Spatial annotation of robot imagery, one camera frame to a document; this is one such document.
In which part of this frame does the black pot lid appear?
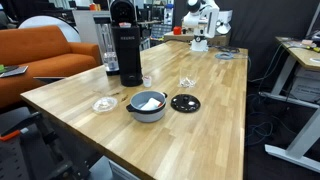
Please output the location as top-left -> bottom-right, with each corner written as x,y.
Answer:
170,94 -> 201,113

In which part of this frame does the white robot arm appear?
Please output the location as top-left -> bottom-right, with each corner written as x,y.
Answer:
183,0 -> 220,52

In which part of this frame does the clear glass lid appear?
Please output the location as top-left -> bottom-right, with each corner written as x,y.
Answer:
92,97 -> 118,113

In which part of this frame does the clear drinking glass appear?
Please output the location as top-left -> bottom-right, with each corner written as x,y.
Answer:
179,68 -> 197,88

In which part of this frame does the red cup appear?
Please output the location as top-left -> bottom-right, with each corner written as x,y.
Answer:
173,26 -> 182,35

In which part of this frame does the black Keurig coffee machine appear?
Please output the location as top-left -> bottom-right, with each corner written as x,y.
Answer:
110,0 -> 143,87

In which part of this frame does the tan cabinet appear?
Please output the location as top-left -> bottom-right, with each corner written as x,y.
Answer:
164,32 -> 230,46

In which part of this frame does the orange sofa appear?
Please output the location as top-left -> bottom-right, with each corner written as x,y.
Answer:
0,26 -> 101,109

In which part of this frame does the white standing desk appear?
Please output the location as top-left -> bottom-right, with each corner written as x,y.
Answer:
261,37 -> 320,172

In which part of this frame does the gray pot with black handles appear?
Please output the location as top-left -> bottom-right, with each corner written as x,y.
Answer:
126,91 -> 167,123

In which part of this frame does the coiled gray cable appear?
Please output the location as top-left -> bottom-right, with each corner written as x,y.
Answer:
214,52 -> 236,61

